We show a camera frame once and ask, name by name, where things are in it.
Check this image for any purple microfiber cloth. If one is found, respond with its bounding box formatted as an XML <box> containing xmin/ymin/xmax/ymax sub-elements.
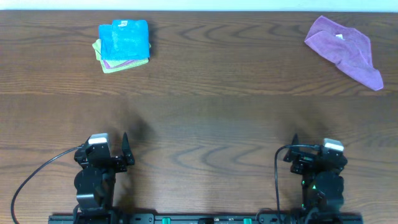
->
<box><xmin>304</xmin><ymin>16</ymin><xmax>384</xmax><ymax>91</ymax></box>

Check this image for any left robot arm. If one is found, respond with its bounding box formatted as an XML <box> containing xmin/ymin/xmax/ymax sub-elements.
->
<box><xmin>74</xmin><ymin>133</ymin><xmax>135</xmax><ymax>215</ymax></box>

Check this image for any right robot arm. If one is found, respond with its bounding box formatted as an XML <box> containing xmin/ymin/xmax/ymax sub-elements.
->
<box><xmin>283</xmin><ymin>134</ymin><xmax>348</xmax><ymax>212</ymax></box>

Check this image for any purple folded cloth in stack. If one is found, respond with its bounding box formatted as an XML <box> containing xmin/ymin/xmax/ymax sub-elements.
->
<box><xmin>102</xmin><ymin>60</ymin><xmax>138</xmax><ymax>69</ymax></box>

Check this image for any bottom green folded cloth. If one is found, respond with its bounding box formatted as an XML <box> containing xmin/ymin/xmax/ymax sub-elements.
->
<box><xmin>100</xmin><ymin>58</ymin><xmax>149</xmax><ymax>73</ymax></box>

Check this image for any blue folded cloth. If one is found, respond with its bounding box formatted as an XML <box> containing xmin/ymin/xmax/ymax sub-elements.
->
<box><xmin>98</xmin><ymin>20</ymin><xmax>150</xmax><ymax>60</ymax></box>

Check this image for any right black cable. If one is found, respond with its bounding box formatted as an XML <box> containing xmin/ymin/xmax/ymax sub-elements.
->
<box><xmin>255</xmin><ymin>144</ymin><xmax>321</xmax><ymax>222</ymax></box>

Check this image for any black cable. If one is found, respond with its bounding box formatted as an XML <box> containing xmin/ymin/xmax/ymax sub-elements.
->
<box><xmin>255</xmin><ymin>144</ymin><xmax>321</xmax><ymax>222</ymax></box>
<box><xmin>10</xmin><ymin>145</ymin><xmax>84</xmax><ymax>224</ymax></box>

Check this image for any left black cable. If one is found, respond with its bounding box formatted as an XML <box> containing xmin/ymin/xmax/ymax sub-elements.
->
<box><xmin>10</xmin><ymin>145</ymin><xmax>84</xmax><ymax>224</ymax></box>

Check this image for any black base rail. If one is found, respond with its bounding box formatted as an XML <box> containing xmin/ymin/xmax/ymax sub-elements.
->
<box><xmin>47</xmin><ymin>213</ymin><xmax>364</xmax><ymax>224</ymax></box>

